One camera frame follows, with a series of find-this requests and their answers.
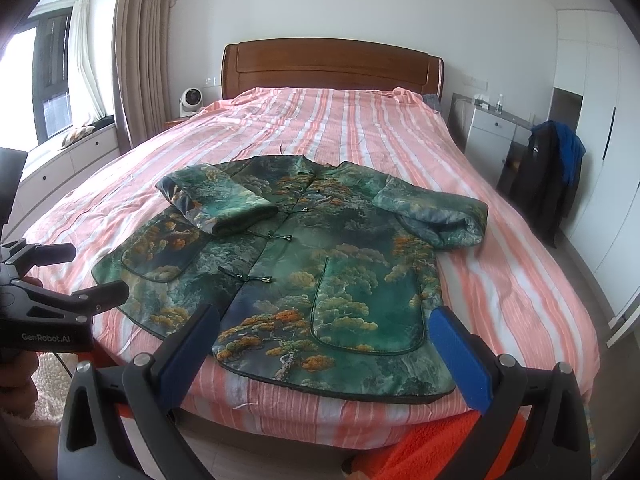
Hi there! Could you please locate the green patterned padded jacket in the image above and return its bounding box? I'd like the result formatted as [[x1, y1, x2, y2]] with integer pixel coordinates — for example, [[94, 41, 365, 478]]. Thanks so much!
[[92, 155, 488, 403]]

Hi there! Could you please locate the person's left hand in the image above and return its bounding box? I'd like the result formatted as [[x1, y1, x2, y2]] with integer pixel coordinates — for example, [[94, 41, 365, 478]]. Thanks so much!
[[0, 352, 39, 418]]

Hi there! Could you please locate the white window bench cabinet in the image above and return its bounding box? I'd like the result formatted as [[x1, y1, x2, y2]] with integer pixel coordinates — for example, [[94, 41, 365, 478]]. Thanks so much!
[[2, 125, 120, 242]]

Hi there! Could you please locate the orange fuzzy garment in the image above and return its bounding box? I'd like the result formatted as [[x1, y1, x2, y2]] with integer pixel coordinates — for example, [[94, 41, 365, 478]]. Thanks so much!
[[342, 406, 528, 480]]

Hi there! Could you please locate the pink striped bed sheet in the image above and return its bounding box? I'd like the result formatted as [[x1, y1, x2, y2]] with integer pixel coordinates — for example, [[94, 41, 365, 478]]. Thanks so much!
[[26, 88, 600, 450]]

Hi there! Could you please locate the white sheer curtain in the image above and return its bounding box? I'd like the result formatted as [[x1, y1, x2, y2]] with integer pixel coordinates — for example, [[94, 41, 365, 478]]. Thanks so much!
[[67, 0, 106, 128]]

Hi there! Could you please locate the white round fan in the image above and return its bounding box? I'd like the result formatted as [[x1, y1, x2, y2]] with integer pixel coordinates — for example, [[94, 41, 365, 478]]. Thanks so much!
[[179, 88, 203, 118]]

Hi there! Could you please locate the beige curtain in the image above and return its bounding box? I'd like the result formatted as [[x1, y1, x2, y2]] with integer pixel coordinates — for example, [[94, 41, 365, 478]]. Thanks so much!
[[113, 0, 170, 153]]

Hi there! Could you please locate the dark jacket on chair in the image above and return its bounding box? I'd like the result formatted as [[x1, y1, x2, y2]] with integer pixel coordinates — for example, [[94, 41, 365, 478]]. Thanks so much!
[[509, 120, 586, 247]]

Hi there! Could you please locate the white bedside drawer cabinet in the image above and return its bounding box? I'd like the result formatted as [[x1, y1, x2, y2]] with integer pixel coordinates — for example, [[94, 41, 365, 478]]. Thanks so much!
[[448, 93, 532, 188]]

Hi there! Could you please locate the wooden headboard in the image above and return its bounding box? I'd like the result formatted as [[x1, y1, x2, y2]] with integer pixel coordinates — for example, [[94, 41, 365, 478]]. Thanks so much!
[[221, 38, 444, 100]]

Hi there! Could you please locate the white wardrobe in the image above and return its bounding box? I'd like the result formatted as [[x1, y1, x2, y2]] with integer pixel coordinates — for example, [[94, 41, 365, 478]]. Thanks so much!
[[554, 10, 639, 315]]

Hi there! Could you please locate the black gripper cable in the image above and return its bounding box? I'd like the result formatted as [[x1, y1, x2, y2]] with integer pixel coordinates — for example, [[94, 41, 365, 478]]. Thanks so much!
[[52, 351, 76, 378]]

